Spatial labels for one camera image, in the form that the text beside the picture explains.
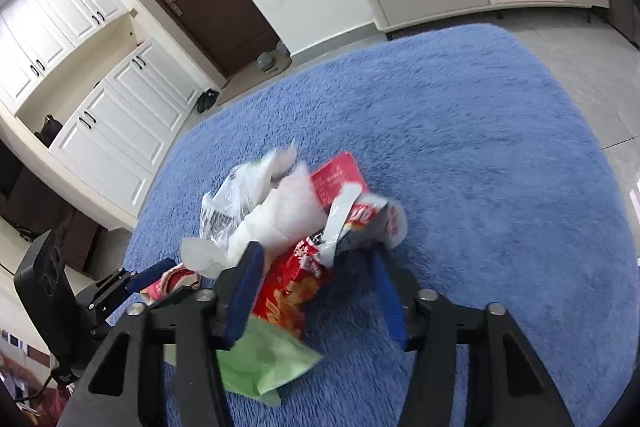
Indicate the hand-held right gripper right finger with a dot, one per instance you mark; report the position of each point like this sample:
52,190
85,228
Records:
390,302

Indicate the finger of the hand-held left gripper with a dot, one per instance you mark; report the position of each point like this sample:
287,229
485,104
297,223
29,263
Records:
150,274
175,296

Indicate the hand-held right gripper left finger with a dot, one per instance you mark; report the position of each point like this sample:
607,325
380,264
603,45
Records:
247,297

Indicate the small red white wrapper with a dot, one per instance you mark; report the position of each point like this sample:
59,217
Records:
172,279

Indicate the red snack packet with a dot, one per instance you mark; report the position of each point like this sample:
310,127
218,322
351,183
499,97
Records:
290,292

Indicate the green paper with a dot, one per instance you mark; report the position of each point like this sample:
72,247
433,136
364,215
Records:
265,357

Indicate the white plastic bag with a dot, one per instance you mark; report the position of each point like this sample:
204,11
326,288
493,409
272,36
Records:
285,217

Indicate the red and white wrapper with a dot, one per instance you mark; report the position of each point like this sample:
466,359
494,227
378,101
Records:
367,214

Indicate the white printed wrapper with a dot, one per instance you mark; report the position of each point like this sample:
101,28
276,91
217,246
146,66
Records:
225,202

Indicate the red paper wrapper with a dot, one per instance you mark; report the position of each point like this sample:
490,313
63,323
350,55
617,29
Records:
335,179

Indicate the white base cabinet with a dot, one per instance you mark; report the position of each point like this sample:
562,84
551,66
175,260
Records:
125,122

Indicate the black bag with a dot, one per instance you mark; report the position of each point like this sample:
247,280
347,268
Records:
48,129

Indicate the blue fluffy rug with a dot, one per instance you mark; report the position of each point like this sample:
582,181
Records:
475,157

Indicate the black shoes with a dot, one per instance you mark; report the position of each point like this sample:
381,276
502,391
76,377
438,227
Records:
207,102

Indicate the brown doormat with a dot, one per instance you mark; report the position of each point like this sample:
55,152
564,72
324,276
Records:
240,89

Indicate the grey shoes on mat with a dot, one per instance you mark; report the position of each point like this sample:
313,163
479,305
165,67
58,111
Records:
265,62

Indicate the white wall cabinet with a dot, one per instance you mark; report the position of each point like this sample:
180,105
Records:
50,37

